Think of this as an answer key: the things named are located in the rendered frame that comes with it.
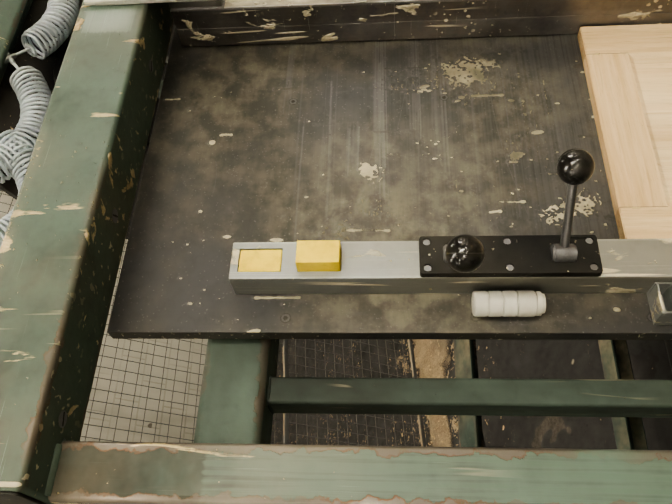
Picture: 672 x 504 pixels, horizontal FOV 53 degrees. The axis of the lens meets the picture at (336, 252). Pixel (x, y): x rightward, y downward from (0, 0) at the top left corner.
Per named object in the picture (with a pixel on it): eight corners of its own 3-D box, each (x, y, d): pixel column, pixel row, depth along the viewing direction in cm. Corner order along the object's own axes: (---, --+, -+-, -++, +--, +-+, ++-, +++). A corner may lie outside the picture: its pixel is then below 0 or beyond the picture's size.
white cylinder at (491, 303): (472, 320, 77) (542, 320, 76) (474, 309, 74) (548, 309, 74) (470, 297, 79) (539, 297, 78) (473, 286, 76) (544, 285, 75)
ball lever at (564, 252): (583, 270, 74) (601, 156, 67) (548, 270, 74) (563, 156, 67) (575, 253, 77) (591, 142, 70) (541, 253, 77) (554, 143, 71)
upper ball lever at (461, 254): (470, 270, 77) (487, 273, 63) (437, 270, 77) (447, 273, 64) (470, 237, 77) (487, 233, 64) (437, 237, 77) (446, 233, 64)
